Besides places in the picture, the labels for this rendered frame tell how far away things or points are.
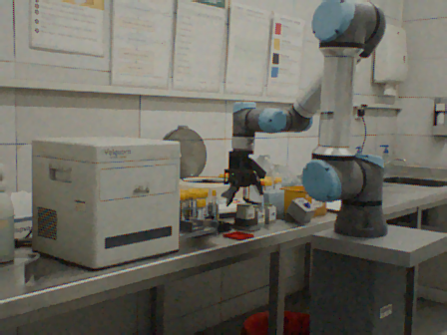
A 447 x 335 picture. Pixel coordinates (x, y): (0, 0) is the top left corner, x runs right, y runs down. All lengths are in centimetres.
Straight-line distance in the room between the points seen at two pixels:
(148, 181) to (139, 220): 10
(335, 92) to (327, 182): 24
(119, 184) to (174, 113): 104
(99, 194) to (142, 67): 99
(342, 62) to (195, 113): 108
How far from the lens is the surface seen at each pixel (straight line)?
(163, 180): 147
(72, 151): 140
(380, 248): 155
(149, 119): 229
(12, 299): 123
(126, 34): 221
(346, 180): 154
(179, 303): 255
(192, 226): 160
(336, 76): 152
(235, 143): 180
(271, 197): 203
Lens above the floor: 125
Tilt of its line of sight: 6 degrees down
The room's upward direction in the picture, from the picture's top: 1 degrees clockwise
